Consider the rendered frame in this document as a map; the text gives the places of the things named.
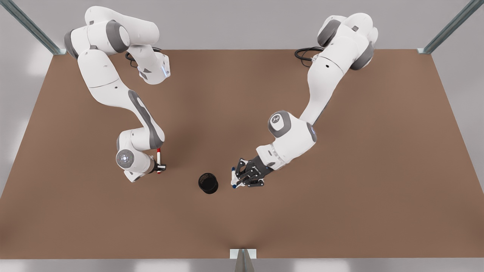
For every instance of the red and white pen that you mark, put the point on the red and white pen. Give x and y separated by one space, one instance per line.
159 156

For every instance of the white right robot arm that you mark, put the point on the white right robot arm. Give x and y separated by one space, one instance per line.
109 81

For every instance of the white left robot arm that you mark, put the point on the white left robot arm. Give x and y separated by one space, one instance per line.
325 75

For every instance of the silver frame post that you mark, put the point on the silver frame post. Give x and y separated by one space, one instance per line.
242 260
32 27
450 27

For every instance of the blue and white pen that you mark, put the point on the blue and white pen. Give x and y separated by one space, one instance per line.
233 179

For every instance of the black cylindrical pen cup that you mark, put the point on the black cylindrical pen cup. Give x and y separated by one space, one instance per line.
208 183

